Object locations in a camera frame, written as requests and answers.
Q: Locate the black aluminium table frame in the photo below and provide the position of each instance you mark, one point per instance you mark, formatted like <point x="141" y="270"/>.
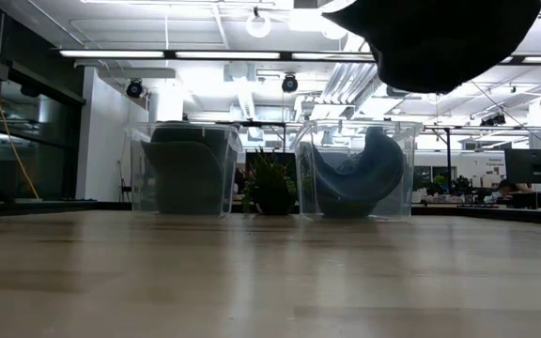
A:
<point x="486" y="215"/>

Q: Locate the black ceiling spotlight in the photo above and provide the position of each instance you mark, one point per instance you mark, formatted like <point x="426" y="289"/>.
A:
<point x="289" y="83"/>
<point x="134" y="89"/>
<point x="493" y="120"/>

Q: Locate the small green potted plant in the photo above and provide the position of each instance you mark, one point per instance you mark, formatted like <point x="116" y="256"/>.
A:
<point x="270" y="197"/>

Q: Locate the white round ceiling lamp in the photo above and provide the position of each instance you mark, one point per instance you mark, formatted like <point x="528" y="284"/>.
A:
<point x="251" y="33"/>

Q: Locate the dark teal baseball cap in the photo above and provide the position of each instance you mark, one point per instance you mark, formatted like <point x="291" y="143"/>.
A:
<point x="378" y="169"/>

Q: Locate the white sign board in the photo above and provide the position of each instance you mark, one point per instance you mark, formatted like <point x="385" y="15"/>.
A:
<point x="477" y="164"/>

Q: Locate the clear plastic bin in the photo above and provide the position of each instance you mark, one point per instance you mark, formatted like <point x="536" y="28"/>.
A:
<point x="411" y="197"/>
<point x="135" y="188"/>

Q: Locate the person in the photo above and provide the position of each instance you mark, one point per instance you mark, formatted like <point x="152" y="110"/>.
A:
<point x="514" y="188"/>

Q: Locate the background office plants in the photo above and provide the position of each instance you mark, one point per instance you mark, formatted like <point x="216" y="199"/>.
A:
<point x="460" y="184"/>

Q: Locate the black metal stand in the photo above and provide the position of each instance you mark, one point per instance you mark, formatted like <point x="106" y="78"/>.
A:
<point x="448" y="155"/>

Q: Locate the black ceiling light rail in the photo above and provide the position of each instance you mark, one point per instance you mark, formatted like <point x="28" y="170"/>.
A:
<point x="169" y="54"/>

